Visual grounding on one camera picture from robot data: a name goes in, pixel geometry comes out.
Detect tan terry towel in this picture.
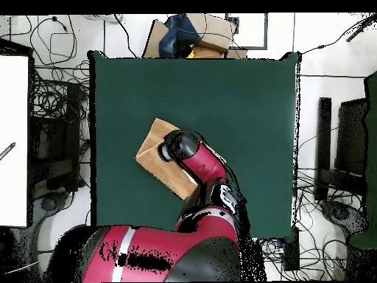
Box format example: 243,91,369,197
135,117,228,200

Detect dark green table cloth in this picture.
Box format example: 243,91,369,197
88,49,301,240

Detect blue jeans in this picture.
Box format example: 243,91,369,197
159,13,202,58

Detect brown cardboard box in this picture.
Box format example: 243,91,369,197
142,13,248,59

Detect black equipment rack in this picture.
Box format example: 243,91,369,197
31,83,82,192

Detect black upright bar stand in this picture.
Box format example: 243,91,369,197
314,97,332,202

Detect black power strip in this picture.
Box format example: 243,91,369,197
283,226,300,271

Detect grey chair base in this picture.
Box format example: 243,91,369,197
32,191,71,228

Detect black chair base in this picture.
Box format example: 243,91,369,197
320,199,370,237

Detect black box unit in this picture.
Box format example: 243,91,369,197
335,98,369,178

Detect white board panel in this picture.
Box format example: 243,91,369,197
0,55,29,228

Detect black striped tool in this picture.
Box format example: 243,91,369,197
0,141,16,161

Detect dark green covered furniture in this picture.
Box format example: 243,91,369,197
348,70,377,248

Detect black rod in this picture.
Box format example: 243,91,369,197
345,23,369,43

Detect grey square floor frame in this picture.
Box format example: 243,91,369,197
225,13,269,50

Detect black looped cable with plug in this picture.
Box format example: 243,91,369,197
29,15,78,66

